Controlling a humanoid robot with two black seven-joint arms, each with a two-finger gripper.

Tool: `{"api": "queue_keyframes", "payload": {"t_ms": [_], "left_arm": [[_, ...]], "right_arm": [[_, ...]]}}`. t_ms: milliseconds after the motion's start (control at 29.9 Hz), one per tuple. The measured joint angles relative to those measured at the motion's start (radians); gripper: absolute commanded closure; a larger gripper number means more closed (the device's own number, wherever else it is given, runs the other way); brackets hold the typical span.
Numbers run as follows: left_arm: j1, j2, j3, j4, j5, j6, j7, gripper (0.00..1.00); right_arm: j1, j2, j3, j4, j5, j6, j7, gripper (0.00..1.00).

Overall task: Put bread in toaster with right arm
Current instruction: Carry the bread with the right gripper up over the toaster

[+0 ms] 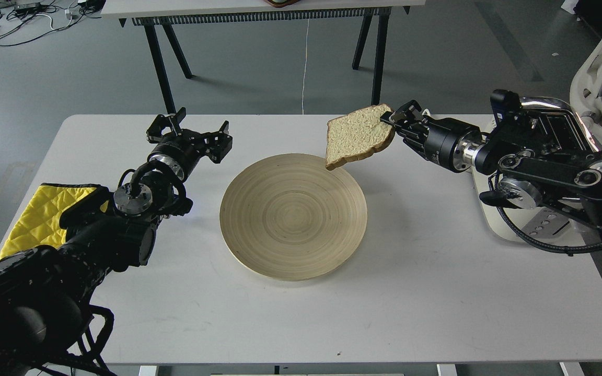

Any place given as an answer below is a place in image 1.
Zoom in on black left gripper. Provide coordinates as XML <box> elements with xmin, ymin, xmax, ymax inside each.
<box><xmin>147</xmin><ymin>108</ymin><xmax>233</xmax><ymax>181</ymax></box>

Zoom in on cables and power strips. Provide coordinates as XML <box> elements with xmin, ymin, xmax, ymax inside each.
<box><xmin>0</xmin><ymin>0</ymin><xmax>106</xmax><ymax>55</ymax></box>

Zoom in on round bamboo plate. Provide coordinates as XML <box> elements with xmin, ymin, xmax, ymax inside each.
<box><xmin>219</xmin><ymin>153</ymin><xmax>368</xmax><ymax>281</ymax></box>

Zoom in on slice of bread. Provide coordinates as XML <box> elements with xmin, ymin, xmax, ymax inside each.
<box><xmin>326</xmin><ymin>104</ymin><xmax>395</xmax><ymax>171</ymax></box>

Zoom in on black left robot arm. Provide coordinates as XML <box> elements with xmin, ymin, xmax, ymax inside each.
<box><xmin>0</xmin><ymin>109</ymin><xmax>233</xmax><ymax>375</ymax></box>

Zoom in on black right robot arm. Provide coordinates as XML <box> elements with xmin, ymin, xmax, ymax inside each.
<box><xmin>380</xmin><ymin>89</ymin><xmax>602</xmax><ymax>255</ymax></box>

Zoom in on white office chair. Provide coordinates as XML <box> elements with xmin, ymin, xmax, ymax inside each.
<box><xmin>569</xmin><ymin>0</ymin><xmax>602</xmax><ymax>152</ymax></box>

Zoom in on yellow quilted cloth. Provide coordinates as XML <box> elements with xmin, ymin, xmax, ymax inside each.
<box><xmin>0</xmin><ymin>183</ymin><xmax>107</xmax><ymax>260</ymax></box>

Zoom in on chrome white toaster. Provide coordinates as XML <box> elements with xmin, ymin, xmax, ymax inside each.
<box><xmin>480</xmin><ymin>96</ymin><xmax>602</xmax><ymax>245</ymax></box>

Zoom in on white hanging cable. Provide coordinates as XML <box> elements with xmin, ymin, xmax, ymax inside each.
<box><xmin>301</xmin><ymin>19</ymin><xmax>310</xmax><ymax>115</ymax></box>

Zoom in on brown object on back table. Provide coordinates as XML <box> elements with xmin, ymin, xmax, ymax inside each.
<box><xmin>265</xmin><ymin>0</ymin><xmax>299</xmax><ymax>8</ymax></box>

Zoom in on white table with black legs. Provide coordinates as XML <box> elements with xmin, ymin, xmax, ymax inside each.
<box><xmin>100</xmin><ymin>1</ymin><xmax>425</xmax><ymax>113</ymax></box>

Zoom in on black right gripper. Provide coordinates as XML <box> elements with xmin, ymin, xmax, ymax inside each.
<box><xmin>380</xmin><ymin>100</ymin><xmax>482</xmax><ymax>173</ymax></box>

